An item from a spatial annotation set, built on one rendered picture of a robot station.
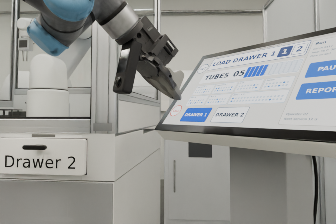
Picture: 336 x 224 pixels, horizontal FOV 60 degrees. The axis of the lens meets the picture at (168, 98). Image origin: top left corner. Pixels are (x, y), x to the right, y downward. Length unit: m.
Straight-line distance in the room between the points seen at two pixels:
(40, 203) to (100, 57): 0.50
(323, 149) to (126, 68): 0.40
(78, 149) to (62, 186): 0.13
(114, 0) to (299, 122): 0.42
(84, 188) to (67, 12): 0.65
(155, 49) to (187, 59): 3.55
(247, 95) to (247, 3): 3.89
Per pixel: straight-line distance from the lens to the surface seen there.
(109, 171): 0.94
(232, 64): 0.84
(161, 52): 0.67
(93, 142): 0.94
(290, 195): 0.72
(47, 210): 1.05
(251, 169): 0.75
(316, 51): 0.71
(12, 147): 1.05
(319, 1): 2.07
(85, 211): 0.99
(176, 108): 0.83
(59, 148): 0.97
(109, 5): 0.61
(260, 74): 0.73
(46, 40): 0.57
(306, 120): 0.57
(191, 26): 4.32
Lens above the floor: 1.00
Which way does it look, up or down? 3 degrees up
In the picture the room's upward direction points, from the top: straight up
